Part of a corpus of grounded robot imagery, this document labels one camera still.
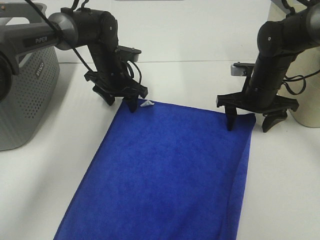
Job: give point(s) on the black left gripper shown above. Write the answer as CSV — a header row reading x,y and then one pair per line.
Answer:
x,y
111,85

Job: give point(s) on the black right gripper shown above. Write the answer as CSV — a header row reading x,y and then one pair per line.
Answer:
x,y
258,100

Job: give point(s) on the blue microfiber towel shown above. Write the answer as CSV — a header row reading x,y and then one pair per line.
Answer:
x,y
164,172

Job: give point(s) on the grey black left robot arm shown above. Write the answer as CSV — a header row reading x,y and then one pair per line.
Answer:
x,y
71,29

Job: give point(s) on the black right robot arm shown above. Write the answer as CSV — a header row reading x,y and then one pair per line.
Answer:
x,y
279,43

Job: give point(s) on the beige plastic bin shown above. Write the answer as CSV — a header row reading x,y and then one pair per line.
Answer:
x,y
308,62

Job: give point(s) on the grey perforated plastic basket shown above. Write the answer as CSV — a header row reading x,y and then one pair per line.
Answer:
x,y
29,71

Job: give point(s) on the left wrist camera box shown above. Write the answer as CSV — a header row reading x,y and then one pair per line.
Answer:
x,y
129,54

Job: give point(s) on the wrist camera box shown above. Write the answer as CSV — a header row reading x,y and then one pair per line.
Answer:
x,y
241,69
129,54

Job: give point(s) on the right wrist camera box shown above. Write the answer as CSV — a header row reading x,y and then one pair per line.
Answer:
x,y
241,69

